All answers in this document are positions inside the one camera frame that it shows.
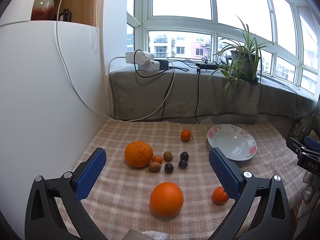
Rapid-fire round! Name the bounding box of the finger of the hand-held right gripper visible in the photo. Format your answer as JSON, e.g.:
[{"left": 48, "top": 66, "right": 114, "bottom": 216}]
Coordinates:
[
  {"left": 304, "top": 135, "right": 320, "bottom": 153},
  {"left": 286, "top": 137, "right": 320, "bottom": 159}
]

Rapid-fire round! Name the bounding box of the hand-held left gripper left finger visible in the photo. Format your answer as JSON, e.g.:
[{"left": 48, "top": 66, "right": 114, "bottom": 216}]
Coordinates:
[{"left": 24, "top": 147, "right": 108, "bottom": 240}]

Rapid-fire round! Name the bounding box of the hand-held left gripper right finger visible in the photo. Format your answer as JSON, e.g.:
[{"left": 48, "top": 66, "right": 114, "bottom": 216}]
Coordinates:
[{"left": 209, "top": 147, "right": 292, "bottom": 240}]

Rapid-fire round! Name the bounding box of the white floral bowl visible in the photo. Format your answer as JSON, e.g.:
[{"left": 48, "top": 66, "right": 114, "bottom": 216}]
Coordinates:
[{"left": 207, "top": 124, "right": 257, "bottom": 162}]

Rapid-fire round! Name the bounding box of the speckled large orange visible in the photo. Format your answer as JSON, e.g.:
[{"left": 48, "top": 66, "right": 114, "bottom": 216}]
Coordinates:
[{"left": 124, "top": 141, "right": 154, "bottom": 168}]

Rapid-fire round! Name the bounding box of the smooth large orange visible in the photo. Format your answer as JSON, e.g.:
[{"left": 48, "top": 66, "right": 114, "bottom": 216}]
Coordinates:
[{"left": 150, "top": 182, "right": 184, "bottom": 218}]

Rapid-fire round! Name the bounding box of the person's right hand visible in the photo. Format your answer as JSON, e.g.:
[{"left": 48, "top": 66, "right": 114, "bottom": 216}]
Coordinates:
[{"left": 301, "top": 171, "right": 316, "bottom": 203}]

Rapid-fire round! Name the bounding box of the green patterned bag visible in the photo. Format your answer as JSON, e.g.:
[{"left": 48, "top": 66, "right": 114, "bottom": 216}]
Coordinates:
[{"left": 290, "top": 117, "right": 320, "bottom": 142}]

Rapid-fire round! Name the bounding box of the medium tangerine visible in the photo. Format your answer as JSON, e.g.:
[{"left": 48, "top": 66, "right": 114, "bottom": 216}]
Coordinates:
[{"left": 212, "top": 186, "right": 230, "bottom": 205}]

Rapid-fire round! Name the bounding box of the pink checkered blanket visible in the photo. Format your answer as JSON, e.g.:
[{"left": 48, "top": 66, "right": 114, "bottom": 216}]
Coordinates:
[{"left": 54, "top": 119, "right": 304, "bottom": 240}]

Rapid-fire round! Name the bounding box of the tangerine with stem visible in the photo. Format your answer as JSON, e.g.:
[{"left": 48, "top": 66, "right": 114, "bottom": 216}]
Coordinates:
[{"left": 180, "top": 129, "right": 193, "bottom": 142}]

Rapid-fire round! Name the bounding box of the grey plant pot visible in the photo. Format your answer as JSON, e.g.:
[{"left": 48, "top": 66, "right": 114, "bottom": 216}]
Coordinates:
[{"left": 230, "top": 50, "right": 260, "bottom": 80}]

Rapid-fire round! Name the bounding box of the grey windowsill cloth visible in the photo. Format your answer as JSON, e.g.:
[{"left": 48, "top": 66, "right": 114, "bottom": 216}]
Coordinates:
[{"left": 109, "top": 64, "right": 318, "bottom": 126}]

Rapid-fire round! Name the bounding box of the white cabinet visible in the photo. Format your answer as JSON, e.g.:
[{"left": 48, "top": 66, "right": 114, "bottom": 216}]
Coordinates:
[{"left": 0, "top": 0, "right": 112, "bottom": 240}]

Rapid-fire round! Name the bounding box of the flat black device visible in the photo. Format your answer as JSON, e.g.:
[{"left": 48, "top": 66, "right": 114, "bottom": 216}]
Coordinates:
[{"left": 195, "top": 62, "right": 223, "bottom": 71}]

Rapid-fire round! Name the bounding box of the green spider plant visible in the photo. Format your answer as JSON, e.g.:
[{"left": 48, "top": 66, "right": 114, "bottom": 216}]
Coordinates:
[{"left": 209, "top": 15, "right": 278, "bottom": 105}]

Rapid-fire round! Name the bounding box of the white power strip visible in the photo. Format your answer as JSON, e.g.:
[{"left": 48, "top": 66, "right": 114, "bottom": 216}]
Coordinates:
[{"left": 125, "top": 51, "right": 155, "bottom": 65}]

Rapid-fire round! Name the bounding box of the white framed window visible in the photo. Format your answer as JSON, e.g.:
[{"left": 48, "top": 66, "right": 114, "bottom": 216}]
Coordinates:
[{"left": 126, "top": 0, "right": 320, "bottom": 96}]

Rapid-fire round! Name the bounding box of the dark bottle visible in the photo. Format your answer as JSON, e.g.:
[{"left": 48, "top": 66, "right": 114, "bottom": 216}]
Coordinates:
[{"left": 59, "top": 8, "right": 73, "bottom": 22}]

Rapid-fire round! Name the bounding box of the red and white vase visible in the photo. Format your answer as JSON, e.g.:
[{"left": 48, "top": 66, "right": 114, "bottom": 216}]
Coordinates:
[{"left": 32, "top": 0, "right": 55, "bottom": 20}]

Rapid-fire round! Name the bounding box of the thin black cable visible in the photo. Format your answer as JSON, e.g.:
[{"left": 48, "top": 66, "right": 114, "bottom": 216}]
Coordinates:
[{"left": 194, "top": 67, "right": 202, "bottom": 125}]

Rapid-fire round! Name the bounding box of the black adapter cable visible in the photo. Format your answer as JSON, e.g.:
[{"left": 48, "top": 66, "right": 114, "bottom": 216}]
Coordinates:
[{"left": 134, "top": 49, "right": 190, "bottom": 122}]

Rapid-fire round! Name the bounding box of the white blind cord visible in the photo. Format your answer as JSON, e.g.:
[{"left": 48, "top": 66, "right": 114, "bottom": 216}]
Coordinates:
[{"left": 94, "top": 0, "right": 100, "bottom": 53}]

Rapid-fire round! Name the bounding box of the long white cable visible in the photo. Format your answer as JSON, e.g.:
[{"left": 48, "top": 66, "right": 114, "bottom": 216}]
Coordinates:
[{"left": 56, "top": 0, "right": 175, "bottom": 122}]

